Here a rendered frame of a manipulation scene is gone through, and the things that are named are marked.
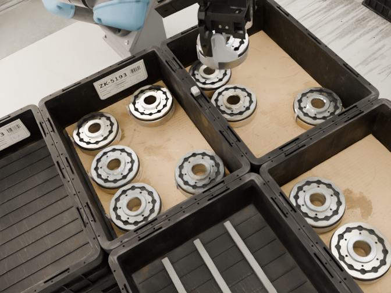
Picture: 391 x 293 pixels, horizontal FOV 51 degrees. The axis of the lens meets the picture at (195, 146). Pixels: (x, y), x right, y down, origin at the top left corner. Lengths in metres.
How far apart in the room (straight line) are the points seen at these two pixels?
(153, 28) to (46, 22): 1.63
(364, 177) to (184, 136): 0.39
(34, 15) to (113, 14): 2.29
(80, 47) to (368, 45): 0.88
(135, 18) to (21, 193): 0.51
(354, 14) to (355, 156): 0.61
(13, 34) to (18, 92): 1.48
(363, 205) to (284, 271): 0.20
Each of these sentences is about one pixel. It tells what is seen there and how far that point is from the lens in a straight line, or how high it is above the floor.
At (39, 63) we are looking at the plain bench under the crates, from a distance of 1.41.
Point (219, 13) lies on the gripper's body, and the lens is 0.69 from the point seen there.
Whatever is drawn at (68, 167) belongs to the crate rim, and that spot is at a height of 0.93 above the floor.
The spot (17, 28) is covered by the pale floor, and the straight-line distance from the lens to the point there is 2.84.
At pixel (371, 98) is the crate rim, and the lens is 0.87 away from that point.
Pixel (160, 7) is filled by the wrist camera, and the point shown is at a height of 1.14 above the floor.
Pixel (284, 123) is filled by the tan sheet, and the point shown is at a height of 0.83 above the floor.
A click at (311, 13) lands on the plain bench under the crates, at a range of 1.39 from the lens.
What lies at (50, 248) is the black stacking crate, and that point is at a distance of 0.88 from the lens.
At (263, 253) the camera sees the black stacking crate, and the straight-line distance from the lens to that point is 0.79.
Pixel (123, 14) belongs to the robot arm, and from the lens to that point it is 0.61.
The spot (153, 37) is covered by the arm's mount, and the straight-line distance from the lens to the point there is 1.23.
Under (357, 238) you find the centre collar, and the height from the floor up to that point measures 0.87.
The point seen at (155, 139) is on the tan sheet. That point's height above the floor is 0.83.
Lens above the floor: 1.58
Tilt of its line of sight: 56 degrees down
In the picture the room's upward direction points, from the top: 12 degrees counter-clockwise
